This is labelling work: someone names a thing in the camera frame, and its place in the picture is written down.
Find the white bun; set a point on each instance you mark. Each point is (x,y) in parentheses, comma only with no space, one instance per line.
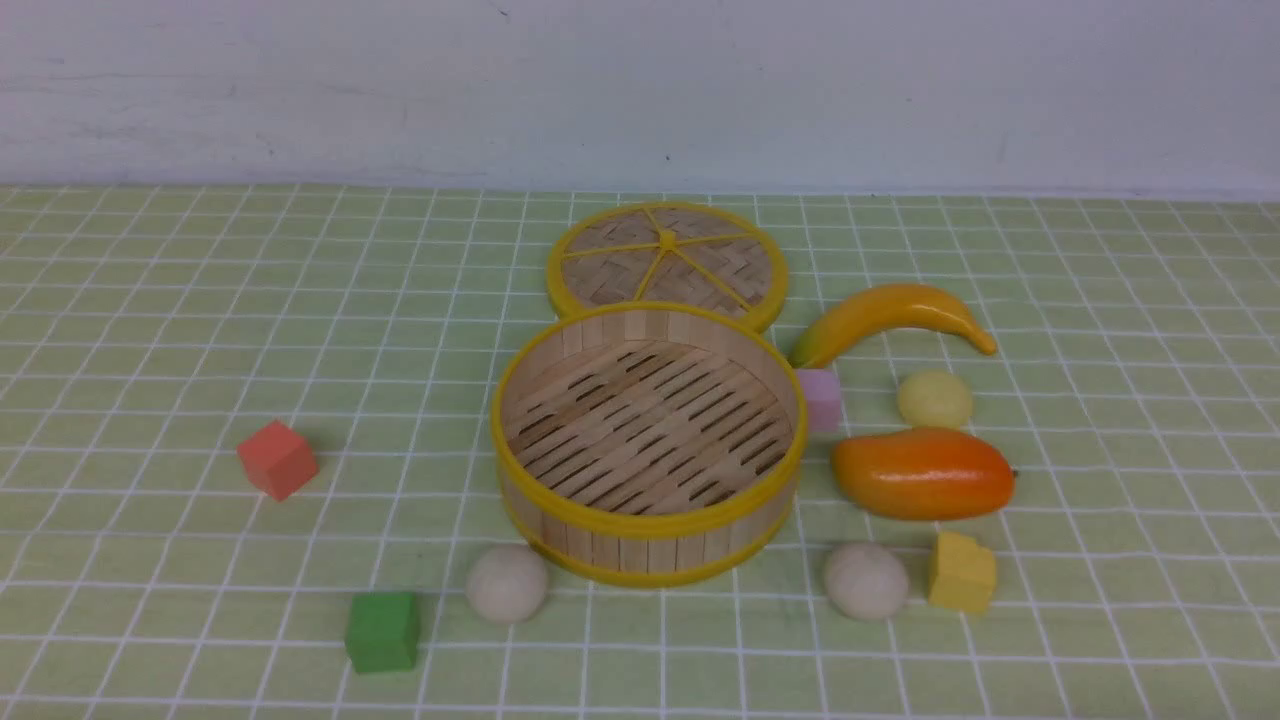
(508,584)
(865,581)

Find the pale yellow bun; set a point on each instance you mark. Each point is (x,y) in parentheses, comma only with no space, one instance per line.
(934,398)

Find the bamboo steamer tray yellow rim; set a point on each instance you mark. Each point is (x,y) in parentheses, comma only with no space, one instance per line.
(648,444)

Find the woven bamboo steamer lid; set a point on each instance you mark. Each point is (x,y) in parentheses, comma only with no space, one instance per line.
(667,251)

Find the pink cube block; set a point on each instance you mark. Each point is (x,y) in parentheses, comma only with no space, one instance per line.
(823,399)

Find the yellow toy banana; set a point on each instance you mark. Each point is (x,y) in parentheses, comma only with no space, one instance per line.
(884,308)

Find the orange toy mango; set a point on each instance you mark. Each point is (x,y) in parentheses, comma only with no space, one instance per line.
(923,474)

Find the red cube block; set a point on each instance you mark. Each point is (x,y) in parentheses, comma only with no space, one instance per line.
(277,460)

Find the green cube block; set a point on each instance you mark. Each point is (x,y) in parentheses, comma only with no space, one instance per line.
(383,630)

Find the yellow cube block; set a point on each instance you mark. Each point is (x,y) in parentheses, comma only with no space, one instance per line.
(962,574)

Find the green checkered tablecloth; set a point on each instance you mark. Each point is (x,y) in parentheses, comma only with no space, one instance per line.
(148,331)

